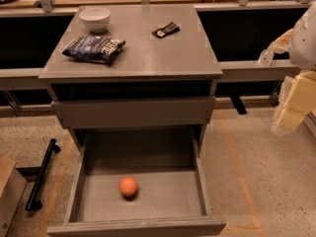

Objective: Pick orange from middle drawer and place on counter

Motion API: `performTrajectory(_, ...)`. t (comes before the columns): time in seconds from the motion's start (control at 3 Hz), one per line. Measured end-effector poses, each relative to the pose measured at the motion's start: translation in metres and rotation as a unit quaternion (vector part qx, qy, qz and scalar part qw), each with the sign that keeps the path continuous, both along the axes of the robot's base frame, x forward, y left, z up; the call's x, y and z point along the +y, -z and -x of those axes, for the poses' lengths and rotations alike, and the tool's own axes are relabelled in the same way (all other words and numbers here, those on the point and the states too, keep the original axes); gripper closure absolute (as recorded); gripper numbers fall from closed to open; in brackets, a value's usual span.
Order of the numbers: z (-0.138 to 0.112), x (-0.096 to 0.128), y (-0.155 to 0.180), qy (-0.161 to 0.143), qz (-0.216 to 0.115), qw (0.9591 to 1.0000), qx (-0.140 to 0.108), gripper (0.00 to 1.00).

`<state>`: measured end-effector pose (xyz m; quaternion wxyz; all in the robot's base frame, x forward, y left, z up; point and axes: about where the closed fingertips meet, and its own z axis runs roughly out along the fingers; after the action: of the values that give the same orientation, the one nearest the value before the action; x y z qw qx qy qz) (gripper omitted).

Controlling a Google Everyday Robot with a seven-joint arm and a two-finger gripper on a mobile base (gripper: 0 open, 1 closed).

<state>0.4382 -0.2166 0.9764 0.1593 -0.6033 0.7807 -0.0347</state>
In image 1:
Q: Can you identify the orange fruit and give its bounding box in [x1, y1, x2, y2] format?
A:
[118, 177, 138, 198]

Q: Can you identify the wooden box at left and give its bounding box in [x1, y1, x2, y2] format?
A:
[0, 155, 27, 237]

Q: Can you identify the white ceramic bowl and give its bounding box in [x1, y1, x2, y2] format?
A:
[79, 7, 111, 33]

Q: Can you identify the clear sanitizer pump bottle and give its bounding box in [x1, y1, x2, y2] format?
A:
[258, 49, 274, 66]

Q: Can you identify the black metal bar handle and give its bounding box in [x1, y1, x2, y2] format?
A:
[25, 138, 60, 211]

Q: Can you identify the grey shelf rail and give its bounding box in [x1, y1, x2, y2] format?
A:
[0, 59, 300, 91]

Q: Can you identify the black snack bar wrapper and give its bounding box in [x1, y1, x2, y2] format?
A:
[152, 22, 180, 39]

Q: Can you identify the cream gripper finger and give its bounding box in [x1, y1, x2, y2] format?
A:
[272, 70, 316, 136]
[268, 29, 292, 54]

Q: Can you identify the open grey middle drawer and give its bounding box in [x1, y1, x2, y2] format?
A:
[47, 126, 226, 237]

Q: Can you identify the grey drawer cabinet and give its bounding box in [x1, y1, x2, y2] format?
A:
[39, 5, 222, 147]

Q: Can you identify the dark blue chip bag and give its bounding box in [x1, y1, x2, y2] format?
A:
[62, 36, 125, 63]

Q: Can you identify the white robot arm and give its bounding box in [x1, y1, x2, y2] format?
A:
[268, 2, 316, 135]

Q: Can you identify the closed grey top drawer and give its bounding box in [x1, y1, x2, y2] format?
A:
[51, 97, 214, 128]

